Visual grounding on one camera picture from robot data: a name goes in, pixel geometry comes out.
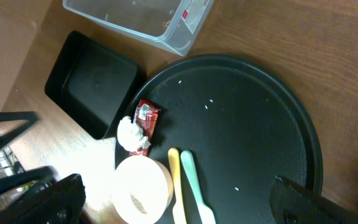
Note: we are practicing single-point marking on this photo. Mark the light blue plastic knife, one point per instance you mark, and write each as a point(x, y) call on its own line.
point(188, 163)

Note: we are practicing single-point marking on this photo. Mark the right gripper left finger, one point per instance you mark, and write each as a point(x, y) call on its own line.
point(62, 202)

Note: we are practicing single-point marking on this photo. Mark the white red wrapper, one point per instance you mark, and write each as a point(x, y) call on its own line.
point(146, 116)

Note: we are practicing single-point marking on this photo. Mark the yellow plastic knife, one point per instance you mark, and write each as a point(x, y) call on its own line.
point(178, 209)

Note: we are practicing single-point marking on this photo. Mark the round black tray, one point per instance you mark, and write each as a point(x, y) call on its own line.
point(243, 127)

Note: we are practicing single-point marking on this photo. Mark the white tissue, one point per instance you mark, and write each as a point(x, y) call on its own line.
point(130, 135)

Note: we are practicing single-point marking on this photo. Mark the pink bowl with grains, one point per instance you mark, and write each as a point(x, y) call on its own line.
point(143, 190)

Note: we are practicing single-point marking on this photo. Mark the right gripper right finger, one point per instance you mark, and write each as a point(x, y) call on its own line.
point(292, 203)

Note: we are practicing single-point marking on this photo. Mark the black rectangular tray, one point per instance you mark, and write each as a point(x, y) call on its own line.
point(92, 84)

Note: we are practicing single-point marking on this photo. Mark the clear plastic bin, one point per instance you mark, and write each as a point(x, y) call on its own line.
point(171, 25)

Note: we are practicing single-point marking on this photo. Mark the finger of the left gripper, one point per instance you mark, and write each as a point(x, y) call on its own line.
point(15, 124)
point(14, 181)

